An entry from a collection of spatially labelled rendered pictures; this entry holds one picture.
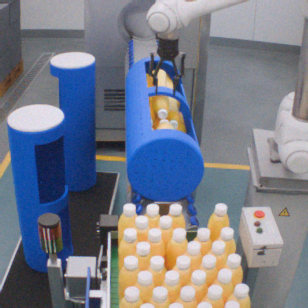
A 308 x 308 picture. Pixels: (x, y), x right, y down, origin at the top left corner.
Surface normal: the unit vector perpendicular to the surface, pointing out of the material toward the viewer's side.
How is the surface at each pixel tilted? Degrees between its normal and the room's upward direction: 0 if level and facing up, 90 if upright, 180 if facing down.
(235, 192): 0
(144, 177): 90
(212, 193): 0
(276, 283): 90
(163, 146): 90
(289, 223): 90
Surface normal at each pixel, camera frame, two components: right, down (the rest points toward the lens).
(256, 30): -0.07, 0.49
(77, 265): 0.04, -0.87
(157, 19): -0.33, 0.51
